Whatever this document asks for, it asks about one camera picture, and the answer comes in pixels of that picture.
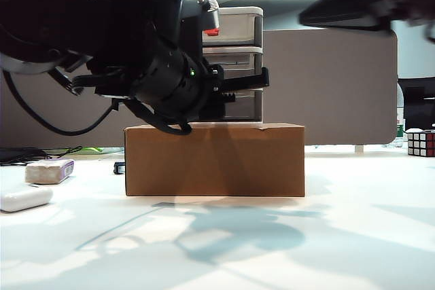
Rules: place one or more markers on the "clear water bottle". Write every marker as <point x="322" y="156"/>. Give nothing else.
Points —
<point x="399" y="123"/>

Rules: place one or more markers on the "grey desk partition panel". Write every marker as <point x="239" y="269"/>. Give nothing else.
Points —
<point x="340" y="93"/>

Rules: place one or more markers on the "smoky drawer with inner divider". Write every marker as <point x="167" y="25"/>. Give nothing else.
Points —
<point x="238" y="60"/>

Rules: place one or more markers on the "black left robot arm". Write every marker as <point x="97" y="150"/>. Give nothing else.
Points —
<point x="119" y="15"/>

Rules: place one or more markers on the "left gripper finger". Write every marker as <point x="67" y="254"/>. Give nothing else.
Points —
<point x="227" y="98"/>
<point x="251" y="81"/>

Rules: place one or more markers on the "small black clip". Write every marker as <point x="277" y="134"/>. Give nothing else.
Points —
<point x="119" y="168"/>

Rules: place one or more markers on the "small white object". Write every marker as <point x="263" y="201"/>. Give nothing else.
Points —
<point x="414" y="130"/>

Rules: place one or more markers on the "white tissue pack purple label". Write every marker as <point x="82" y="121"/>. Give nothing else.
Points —
<point x="47" y="172"/>

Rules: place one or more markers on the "white plastic drawer cabinet frame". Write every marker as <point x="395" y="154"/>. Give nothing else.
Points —
<point x="244" y="9"/>

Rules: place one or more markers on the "brown cardboard box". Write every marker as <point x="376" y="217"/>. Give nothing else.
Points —
<point x="238" y="161"/>

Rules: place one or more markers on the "black rubik's cube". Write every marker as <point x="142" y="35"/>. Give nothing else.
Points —
<point x="421" y="144"/>

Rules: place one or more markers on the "green object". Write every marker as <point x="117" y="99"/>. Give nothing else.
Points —
<point x="91" y="150"/>

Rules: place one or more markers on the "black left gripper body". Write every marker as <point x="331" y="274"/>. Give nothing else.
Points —
<point x="212" y="89"/>

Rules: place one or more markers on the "white earphone case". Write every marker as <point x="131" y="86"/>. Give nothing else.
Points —
<point x="27" y="199"/>

